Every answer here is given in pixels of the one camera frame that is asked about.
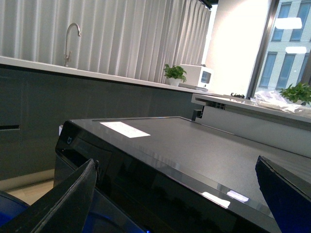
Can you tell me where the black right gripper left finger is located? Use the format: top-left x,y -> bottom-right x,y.
0,159 -> 98,233

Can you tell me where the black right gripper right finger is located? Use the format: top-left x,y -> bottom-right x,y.
255,156 -> 311,233

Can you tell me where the grey front-load washing machine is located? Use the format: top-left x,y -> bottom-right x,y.
54,117 -> 311,233

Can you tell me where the clear plastic bag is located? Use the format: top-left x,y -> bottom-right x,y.
250,90 -> 311,117

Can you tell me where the white island countertop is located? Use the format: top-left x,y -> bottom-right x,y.
191,93 -> 311,131

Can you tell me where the dark kitchen counter cabinet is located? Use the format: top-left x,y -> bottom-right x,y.
0,57 -> 199,180

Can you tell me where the white microwave oven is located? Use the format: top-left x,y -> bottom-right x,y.
179,64 -> 214,89

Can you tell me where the chrome kitchen faucet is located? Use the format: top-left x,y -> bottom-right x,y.
64,22 -> 82,67

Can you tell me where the potted green plant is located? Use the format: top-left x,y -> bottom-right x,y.
163,64 -> 187,86

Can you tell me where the white pleated curtain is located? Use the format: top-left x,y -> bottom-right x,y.
0,0 -> 211,83

